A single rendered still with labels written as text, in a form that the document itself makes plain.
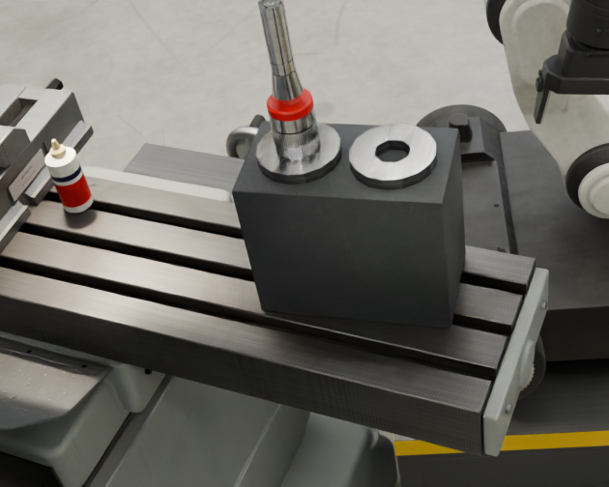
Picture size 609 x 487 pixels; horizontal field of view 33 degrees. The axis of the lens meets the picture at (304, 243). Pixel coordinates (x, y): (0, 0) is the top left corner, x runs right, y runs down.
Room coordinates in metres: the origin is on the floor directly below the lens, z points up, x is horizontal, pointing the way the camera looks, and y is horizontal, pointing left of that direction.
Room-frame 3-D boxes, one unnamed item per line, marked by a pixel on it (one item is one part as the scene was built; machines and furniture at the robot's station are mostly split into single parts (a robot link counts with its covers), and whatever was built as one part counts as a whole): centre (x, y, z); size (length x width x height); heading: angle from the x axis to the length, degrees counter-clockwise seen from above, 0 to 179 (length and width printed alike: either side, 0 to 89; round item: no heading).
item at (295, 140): (0.85, -0.01, 1.17); 0.05 x 0.05 x 0.05
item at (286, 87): (0.85, -0.01, 1.26); 0.03 x 0.03 x 0.11
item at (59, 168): (1.07, 0.29, 1.00); 0.04 x 0.04 x 0.11
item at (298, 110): (0.85, -0.01, 1.20); 0.05 x 0.05 x 0.01
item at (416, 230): (0.83, -0.06, 1.04); 0.22 x 0.12 x 0.20; 68
